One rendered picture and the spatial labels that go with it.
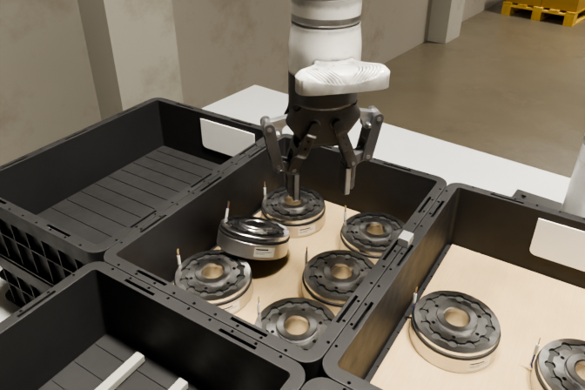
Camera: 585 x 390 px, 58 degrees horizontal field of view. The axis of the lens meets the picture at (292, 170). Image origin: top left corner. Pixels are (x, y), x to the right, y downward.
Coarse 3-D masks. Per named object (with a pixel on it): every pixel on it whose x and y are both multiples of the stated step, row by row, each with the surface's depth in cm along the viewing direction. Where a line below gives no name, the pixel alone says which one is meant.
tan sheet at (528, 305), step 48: (432, 288) 72; (480, 288) 72; (528, 288) 72; (576, 288) 72; (528, 336) 65; (576, 336) 65; (384, 384) 59; (432, 384) 59; (480, 384) 59; (528, 384) 59
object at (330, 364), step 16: (448, 192) 75; (480, 192) 75; (496, 192) 75; (432, 208) 71; (528, 208) 72; (544, 208) 71; (432, 224) 68; (576, 224) 69; (416, 240) 65; (400, 256) 63; (384, 272) 60; (400, 272) 61; (384, 288) 58; (368, 304) 56; (352, 320) 54; (368, 320) 55; (352, 336) 52; (336, 352) 50; (336, 368) 49; (352, 384) 47; (368, 384) 47
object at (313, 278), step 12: (324, 252) 74; (336, 252) 74; (348, 252) 74; (312, 264) 72; (324, 264) 72; (360, 264) 72; (372, 264) 72; (312, 276) 70; (360, 276) 70; (312, 288) 68; (324, 288) 68; (336, 288) 68; (348, 288) 68; (336, 300) 66
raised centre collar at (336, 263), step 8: (328, 264) 71; (336, 264) 71; (344, 264) 71; (352, 264) 71; (328, 272) 69; (352, 272) 70; (328, 280) 69; (336, 280) 68; (344, 280) 68; (352, 280) 68
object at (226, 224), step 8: (232, 216) 80; (240, 216) 80; (248, 216) 81; (224, 224) 75; (232, 224) 76; (272, 224) 80; (280, 224) 80; (232, 232) 72; (240, 232) 72; (248, 232) 73; (256, 232) 74; (264, 232) 74; (272, 232) 75; (280, 232) 76; (288, 232) 76; (256, 240) 72; (264, 240) 72; (272, 240) 73; (280, 240) 74
